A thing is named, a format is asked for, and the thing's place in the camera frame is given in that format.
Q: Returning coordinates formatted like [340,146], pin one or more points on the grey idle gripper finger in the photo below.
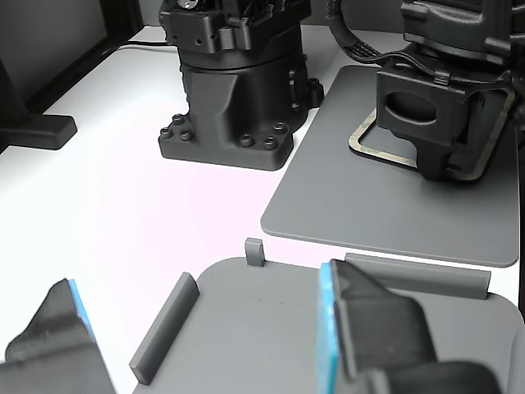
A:
[377,336]
[53,353]

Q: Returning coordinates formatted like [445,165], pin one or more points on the black stand foot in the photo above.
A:
[45,131]

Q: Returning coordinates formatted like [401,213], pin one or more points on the black six-joint robot arm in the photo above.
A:
[451,28]

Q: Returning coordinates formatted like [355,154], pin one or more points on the grey plastic frame holder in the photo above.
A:
[254,328]

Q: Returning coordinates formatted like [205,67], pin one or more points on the dark panel with pale rim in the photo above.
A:
[385,157]

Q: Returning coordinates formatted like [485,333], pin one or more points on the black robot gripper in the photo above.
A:
[410,102]

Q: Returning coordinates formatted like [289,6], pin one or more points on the dark grey rectangular mat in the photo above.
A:
[348,205]

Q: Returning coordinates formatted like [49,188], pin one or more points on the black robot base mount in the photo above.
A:
[229,102]

